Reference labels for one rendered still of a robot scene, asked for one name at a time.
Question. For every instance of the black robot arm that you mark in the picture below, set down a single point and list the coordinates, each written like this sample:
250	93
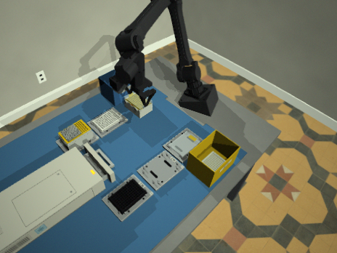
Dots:
129	43

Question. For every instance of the yellow open bin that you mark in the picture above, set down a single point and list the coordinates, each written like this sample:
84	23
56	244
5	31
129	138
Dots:
219	144

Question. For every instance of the white multi-well plate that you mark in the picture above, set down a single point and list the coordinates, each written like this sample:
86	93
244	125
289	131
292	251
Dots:
106	120

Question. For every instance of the blue bench mat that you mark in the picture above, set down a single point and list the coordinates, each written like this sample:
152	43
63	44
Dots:
94	228

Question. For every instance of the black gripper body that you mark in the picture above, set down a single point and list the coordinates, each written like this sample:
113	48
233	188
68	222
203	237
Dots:
146	83

